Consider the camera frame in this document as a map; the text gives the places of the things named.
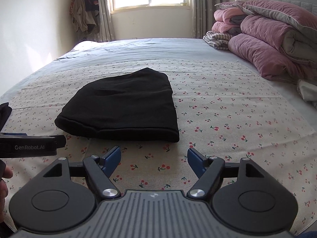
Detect white cloth pile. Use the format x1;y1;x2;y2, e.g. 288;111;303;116
297;79;317;109

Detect pink folded quilt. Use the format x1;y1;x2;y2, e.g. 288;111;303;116
212;7;248;35

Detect dark cloth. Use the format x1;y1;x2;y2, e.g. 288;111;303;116
0;102;13;132

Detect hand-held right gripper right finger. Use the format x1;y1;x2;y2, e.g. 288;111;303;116
187;147;267;199

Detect khaki hanging jacket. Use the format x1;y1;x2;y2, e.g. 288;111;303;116
72;0;97;33

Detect black pants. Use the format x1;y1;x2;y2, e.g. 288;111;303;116
54;67;180;143

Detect person's left hand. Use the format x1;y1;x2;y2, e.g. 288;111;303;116
0;166;13;226

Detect cherry print cloth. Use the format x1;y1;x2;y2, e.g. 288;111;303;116
0;58;317;233

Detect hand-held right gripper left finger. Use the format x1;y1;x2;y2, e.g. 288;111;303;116
42;146;122;199

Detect grey white striped cloth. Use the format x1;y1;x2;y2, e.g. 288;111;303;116
202;31;234;51

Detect grey patterned curtain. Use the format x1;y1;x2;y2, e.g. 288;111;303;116
95;0;116;42
188;0;227;39

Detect purple grey rolled quilt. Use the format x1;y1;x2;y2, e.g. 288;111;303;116
228;15;317;83

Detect person's dark blue clothing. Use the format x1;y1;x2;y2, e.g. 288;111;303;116
296;230;317;238

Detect bed with grey sheet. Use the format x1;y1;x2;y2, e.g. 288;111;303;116
0;38;317;238

